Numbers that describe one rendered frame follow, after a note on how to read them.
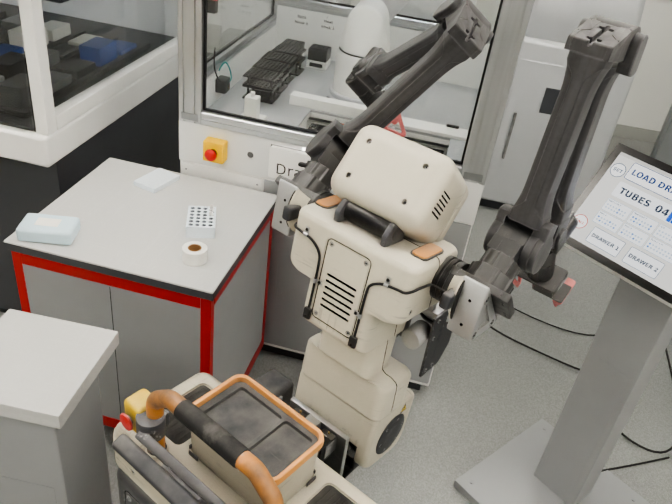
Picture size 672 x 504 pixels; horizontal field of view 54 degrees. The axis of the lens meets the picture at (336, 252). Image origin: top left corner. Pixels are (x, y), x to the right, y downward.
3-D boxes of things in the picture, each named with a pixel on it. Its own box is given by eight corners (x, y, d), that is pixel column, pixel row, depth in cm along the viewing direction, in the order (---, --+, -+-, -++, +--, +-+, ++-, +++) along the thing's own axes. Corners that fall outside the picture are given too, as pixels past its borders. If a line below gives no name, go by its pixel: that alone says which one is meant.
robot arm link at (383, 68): (449, 7, 128) (486, 47, 132) (463, -13, 130) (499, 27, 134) (345, 71, 167) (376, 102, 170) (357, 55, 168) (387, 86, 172)
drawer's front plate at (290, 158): (351, 195, 218) (356, 165, 212) (267, 176, 222) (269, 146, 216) (352, 193, 220) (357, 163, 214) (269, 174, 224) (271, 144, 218)
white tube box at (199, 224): (214, 238, 198) (214, 227, 196) (185, 237, 197) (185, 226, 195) (216, 217, 208) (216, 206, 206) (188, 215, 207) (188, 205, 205)
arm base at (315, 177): (273, 178, 139) (316, 201, 133) (296, 149, 140) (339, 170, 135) (288, 200, 146) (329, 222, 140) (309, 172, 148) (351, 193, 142)
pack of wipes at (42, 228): (81, 228, 194) (80, 215, 192) (71, 246, 186) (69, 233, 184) (29, 224, 193) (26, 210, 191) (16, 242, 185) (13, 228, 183)
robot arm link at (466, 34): (466, 5, 121) (501, 44, 124) (461, -12, 132) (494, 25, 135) (301, 158, 141) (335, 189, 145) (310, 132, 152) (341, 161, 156)
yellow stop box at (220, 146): (222, 165, 220) (222, 146, 216) (201, 161, 221) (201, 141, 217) (227, 159, 224) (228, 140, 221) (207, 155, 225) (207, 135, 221)
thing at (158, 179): (154, 193, 216) (154, 189, 215) (133, 185, 219) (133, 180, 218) (179, 179, 225) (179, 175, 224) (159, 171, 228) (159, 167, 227)
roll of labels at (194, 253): (177, 257, 188) (177, 245, 186) (198, 249, 192) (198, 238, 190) (190, 269, 184) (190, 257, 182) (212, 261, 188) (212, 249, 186)
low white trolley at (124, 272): (209, 475, 219) (212, 292, 177) (37, 426, 227) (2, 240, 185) (265, 360, 267) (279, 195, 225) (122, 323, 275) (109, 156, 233)
